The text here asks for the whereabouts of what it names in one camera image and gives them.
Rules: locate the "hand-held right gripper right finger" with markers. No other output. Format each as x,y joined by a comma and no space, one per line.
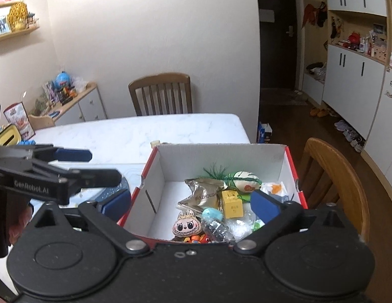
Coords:
263,203

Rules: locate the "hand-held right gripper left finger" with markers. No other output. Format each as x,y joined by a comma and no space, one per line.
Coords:
117,202

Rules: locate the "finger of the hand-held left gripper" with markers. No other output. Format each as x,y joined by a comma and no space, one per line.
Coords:
72,154
94,176

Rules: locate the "white bag with orange pieces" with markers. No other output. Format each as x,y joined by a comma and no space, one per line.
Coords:
276,188

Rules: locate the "small yellow box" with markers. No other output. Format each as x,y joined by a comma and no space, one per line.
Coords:
233,208

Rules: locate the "clear bag of white beads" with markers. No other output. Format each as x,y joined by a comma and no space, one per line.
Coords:
243,228

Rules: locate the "cream green plush ball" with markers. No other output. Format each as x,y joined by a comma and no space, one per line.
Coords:
243,178

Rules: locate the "turquoise toy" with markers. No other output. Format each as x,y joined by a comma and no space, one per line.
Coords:
213,213

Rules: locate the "clear crinkled plastic wrapper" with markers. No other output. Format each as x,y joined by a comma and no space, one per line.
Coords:
216,228

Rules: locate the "silver foil packet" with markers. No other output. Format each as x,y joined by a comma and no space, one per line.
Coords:
202,195

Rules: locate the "red white cardboard box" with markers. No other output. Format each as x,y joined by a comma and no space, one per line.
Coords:
221,154

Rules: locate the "small orange toy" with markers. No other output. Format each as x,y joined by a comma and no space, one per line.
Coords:
196,239

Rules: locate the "person's left hand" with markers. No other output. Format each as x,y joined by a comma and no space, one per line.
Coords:
20,224

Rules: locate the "blue cloth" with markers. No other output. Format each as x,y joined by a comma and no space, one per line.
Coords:
27,142

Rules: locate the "small wooden crate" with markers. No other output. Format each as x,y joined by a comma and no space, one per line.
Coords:
41,122

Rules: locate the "white wooden sideboard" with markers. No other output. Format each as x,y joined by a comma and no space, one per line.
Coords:
88,107

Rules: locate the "yellow tissue box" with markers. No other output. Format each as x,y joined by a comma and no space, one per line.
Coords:
11,135

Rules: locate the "group of small toy figures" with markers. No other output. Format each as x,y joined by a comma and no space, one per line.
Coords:
58,94

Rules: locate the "blue snack box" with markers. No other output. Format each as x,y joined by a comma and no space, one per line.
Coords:
264,132

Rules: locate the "clear plastic bag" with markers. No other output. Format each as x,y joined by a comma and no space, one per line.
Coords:
78,82

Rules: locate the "blue globe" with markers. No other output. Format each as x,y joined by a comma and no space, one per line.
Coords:
63,79

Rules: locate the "light wooden chair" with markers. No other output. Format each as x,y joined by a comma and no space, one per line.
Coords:
338,170

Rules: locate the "orange slippers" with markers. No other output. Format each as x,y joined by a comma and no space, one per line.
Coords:
319,112

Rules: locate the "pale purple slippers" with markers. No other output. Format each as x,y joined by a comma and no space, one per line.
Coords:
342,125

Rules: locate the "white sneakers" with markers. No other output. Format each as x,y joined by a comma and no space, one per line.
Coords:
355,140

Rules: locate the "dark wooden chair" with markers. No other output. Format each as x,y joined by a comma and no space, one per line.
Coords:
161,80

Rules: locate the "gold ornament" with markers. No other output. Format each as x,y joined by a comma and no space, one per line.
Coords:
17,15

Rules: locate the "dark door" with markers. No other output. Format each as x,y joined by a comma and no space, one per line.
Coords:
278,53

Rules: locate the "tall white cabinet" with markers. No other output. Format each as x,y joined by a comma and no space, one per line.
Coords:
350,79

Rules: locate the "group of small shelf items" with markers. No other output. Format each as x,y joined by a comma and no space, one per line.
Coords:
363,42

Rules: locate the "red hanging decoration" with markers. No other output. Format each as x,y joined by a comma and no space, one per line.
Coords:
314,14

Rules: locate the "wooden wall shelf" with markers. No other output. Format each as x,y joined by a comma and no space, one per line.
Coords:
22,33

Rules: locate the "small photo frame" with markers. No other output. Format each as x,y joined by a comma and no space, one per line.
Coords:
1,25

